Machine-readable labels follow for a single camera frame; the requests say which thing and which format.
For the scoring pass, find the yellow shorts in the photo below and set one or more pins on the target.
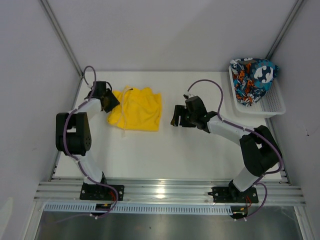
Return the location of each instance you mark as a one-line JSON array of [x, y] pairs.
[[138, 110]]

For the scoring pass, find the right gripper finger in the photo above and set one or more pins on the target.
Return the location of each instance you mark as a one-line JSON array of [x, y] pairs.
[[178, 116], [185, 123]]

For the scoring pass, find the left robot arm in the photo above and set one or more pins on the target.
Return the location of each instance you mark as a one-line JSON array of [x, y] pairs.
[[73, 135]]

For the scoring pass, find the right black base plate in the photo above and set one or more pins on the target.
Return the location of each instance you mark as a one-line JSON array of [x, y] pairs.
[[224, 194]]

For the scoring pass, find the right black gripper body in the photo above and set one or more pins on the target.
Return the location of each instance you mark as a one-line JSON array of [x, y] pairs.
[[190, 117]]

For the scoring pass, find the patterned blue orange shorts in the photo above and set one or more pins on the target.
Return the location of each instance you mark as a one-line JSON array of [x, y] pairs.
[[252, 78]]

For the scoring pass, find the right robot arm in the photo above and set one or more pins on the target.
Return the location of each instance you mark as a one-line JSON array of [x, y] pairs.
[[260, 152]]

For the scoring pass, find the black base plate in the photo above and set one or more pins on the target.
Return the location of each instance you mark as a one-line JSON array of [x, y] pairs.
[[94, 192], [224, 194]]

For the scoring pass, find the left aluminium frame post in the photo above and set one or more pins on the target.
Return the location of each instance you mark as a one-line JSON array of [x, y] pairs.
[[48, 11]]

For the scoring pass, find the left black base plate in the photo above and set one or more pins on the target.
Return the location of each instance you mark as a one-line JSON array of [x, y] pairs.
[[94, 192]]

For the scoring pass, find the white plastic basket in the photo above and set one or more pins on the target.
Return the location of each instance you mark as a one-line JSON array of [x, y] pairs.
[[271, 104]]

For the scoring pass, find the white slotted cable duct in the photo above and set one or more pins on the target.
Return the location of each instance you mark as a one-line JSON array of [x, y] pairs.
[[135, 208]]

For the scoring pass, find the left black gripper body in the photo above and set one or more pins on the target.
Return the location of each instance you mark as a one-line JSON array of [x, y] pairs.
[[112, 102]]

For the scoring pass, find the aluminium frame post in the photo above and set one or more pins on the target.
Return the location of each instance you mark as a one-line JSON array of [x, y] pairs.
[[48, 11], [289, 21]]

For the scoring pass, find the right aluminium frame post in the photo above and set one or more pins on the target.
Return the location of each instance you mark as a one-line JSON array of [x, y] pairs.
[[289, 21]]

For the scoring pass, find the aluminium mounting rail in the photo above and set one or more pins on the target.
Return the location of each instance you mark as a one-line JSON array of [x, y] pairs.
[[168, 191]]

